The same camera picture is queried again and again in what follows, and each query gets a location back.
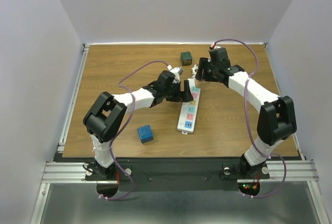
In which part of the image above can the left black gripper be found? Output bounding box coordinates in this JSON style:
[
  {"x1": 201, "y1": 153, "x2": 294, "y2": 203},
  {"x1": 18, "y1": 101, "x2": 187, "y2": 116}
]
[{"x1": 162, "y1": 80, "x2": 192, "y2": 102}]

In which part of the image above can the dark green cube adapter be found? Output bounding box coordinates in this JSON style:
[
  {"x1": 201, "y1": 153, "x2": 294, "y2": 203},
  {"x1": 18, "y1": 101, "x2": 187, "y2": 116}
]
[{"x1": 180, "y1": 51, "x2": 192, "y2": 66}]

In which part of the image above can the white multicolour power strip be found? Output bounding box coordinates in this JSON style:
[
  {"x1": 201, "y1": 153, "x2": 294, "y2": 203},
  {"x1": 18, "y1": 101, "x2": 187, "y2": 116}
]
[{"x1": 177, "y1": 78, "x2": 201, "y2": 135}]

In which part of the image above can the blue cube plug adapter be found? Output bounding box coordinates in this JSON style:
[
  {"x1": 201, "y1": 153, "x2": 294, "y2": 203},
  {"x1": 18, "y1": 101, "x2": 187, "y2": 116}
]
[{"x1": 137, "y1": 125, "x2": 154, "y2": 144}]

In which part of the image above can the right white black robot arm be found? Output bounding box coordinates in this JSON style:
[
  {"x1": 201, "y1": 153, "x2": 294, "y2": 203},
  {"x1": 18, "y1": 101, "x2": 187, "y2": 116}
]
[{"x1": 195, "y1": 46, "x2": 297, "y2": 177}]

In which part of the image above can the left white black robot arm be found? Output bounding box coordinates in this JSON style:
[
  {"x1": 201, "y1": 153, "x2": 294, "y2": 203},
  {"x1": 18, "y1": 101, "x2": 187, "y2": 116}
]
[{"x1": 83, "y1": 67, "x2": 193, "y2": 179}]

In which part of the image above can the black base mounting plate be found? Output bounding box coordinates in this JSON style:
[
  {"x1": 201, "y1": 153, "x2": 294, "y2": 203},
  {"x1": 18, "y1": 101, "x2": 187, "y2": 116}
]
[{"x1": 44, "y1": 158, "x2": 269, "y2": 196}]

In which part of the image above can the white bundled power cord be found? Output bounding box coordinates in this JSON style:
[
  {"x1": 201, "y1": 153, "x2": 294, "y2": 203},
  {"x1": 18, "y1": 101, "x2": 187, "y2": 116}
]
[{"x1": 190, "y1": 63, "x2": 200, "y2": 79}]

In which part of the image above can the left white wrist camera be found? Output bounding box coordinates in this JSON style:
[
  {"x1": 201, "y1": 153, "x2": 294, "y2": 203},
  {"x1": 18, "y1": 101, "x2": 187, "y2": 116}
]
[{"x1": 167, "y1": 65, "x2": 183, "y2": 80}]

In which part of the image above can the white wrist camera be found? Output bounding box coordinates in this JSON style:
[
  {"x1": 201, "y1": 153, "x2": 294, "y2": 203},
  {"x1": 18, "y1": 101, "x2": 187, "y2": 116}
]
[
  {"x1": 167, "y1": 65, "x2": 183, "y2": 80},
  {"x1": 209, "y1": 43, "x2": 221, "y2": 51}
]

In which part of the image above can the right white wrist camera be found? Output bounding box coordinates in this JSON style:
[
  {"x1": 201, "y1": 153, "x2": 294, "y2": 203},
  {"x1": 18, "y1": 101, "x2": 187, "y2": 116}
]
[{"x1": 209, "y1": 43, "x2": 221, "y2": 51}]

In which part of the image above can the right aluminium frame rail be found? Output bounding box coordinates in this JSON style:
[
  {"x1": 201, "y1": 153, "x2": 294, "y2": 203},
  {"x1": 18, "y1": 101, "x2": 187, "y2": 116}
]
[{"x1": 267, "y1": 43, "x2": 331, "y2": 216}]

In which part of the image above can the aluminium frame rail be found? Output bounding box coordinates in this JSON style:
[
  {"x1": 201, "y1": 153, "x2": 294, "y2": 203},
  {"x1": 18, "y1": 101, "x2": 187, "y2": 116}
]
[
  {"x1": 30, "y1": 44, "x2": 90, "y2": 223},
  {"x1": 267, "y1": 43, "x2": 331, "y2": 216}
]

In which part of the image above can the left aluminium frame rail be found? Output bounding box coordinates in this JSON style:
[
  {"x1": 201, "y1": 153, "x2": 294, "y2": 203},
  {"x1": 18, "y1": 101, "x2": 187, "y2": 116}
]
[{"x1": 30, "y1": 44, "x2": 90, "y2": 223}]

